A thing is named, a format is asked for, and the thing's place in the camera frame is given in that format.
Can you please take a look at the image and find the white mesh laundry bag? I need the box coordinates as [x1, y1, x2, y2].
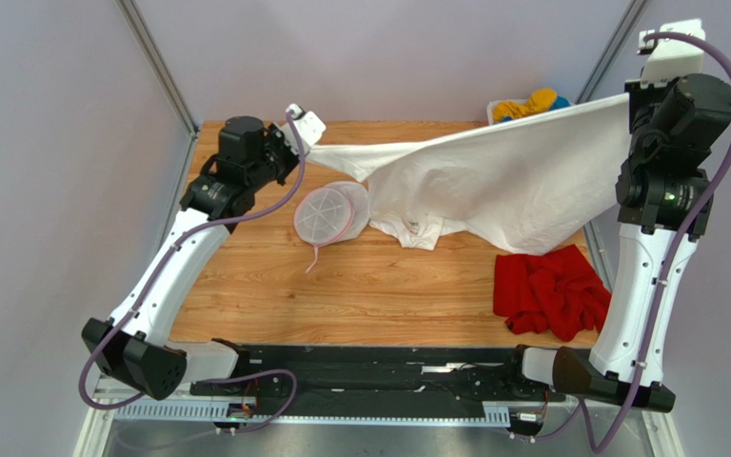
[293, 181, 370, 273]

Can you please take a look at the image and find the white Coca-Cola print t-shirt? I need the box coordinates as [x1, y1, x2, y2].
[308, 94, 630, 255]

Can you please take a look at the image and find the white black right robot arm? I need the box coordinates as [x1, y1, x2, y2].
[510, 73, 731, 412]

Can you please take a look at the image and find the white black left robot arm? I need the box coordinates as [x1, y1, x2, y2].
[78, 105, 326, 410]

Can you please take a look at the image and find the blue t-shirt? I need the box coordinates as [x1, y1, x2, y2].
[547, 95, 571, 111]

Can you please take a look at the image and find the yellow t-shirt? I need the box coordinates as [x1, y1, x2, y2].
[491, 88, 558, 123]

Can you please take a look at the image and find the white plastic laundry basket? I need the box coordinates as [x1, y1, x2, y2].
[487, 99, 530, 125]

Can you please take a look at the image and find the red t-shirt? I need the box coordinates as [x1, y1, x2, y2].
[492, 245, 612, 342]

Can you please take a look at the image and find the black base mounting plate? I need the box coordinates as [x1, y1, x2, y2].
[189, 345, 565, 419]

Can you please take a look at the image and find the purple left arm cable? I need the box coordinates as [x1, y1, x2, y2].
[78, 110, 308, 436]

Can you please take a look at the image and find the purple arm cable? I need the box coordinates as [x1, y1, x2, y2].
[78, 110, 308, 436]
[507, 30, 731, 456]

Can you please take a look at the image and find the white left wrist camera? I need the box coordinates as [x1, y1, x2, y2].
[278, 104, 326, 155]

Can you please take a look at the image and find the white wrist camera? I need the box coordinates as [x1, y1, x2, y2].
[638, 30, 704, 89]
[278, 104, 326, 155]

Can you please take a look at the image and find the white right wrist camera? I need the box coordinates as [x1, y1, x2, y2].
[638, 30, 704, 89]

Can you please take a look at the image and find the aluminium corner post right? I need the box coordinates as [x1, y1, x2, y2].
[575, 0, 651, 104]

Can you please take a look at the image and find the aluminium corner post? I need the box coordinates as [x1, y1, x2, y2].
[575, 0, 651, 104]
[115, 0, 200, 139]

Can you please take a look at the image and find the aluminium corner post left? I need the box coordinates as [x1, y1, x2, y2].
[115, 0, 200, 139]

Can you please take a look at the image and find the aluminium frame rail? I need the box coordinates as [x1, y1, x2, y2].
[89, 364, 669, 427]

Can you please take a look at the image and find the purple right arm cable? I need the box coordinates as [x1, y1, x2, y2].
[507, 30, 731, 456]

